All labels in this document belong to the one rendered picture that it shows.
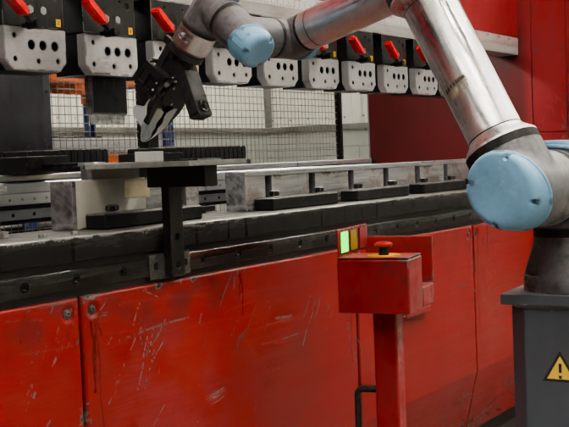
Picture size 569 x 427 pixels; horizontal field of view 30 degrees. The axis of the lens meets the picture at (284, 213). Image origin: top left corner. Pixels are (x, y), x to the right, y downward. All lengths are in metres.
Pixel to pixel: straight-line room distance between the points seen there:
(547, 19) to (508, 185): 2.50
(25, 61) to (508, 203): 0.92
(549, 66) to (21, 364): 2.62
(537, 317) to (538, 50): 2.43
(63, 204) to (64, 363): 0.34
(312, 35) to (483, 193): 0.58
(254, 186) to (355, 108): 7.64
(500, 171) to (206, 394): 0.93
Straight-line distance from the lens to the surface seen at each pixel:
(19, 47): 1.99
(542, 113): 4.00
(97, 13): 2.09
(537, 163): 1.55
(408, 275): 2.24
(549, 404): 1.69
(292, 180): 2.68
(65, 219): 2.09
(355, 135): 10.15
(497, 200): 1.55
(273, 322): 2.40
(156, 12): 2.22
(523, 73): 4.03
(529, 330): 1.68
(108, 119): 2.20
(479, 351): 3.42
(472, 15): 3.68
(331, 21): 1.96
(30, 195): 2.36
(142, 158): 2.13
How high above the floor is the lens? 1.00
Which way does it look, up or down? 3 degrees down
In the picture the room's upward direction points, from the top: 2 degrees counter-clockwise
